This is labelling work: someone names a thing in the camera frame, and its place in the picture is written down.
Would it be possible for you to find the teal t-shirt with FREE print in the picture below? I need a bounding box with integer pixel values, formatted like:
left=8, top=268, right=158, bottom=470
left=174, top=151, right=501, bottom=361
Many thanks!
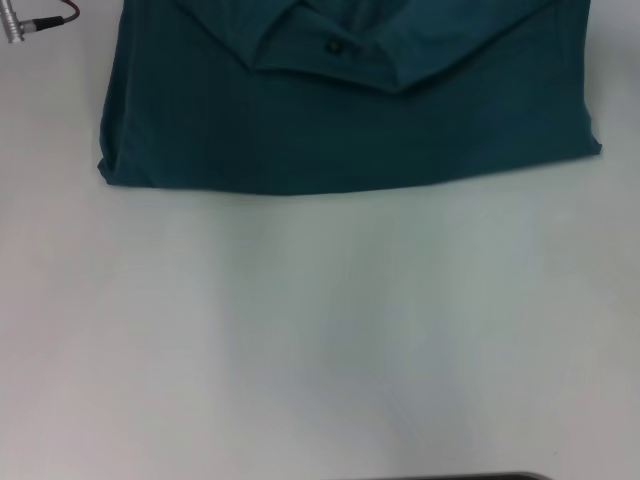
left=96, top=0, right=604, bottom=194

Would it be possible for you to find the thin left gripper cable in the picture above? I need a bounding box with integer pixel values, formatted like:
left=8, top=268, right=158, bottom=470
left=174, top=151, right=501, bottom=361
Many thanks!
left=0, top=0, right=82, bottom=44

